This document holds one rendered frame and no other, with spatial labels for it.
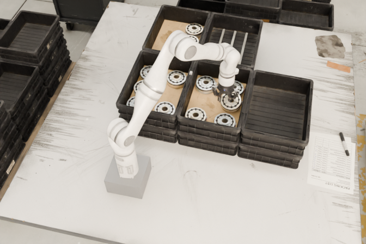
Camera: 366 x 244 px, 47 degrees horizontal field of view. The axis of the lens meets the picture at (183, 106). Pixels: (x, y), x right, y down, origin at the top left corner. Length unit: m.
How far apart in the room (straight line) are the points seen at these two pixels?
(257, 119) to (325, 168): 0.40
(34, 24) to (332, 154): 2.21
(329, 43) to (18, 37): 2.09
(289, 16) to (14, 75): 2.07
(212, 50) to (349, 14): 2.69
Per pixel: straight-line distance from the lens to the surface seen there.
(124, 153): 1.73
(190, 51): 1.55
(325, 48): 2.70
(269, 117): 2.08
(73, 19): 3.75
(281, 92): 2.20
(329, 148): 2.21
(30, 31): 3.21
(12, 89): 2.99
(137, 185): 1.88
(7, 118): 2.69
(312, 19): 3.44
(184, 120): 1.91
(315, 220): 1.99
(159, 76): 1.58
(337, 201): 2.06
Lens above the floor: 2.44
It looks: 51 degrees down
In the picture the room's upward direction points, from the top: straight up
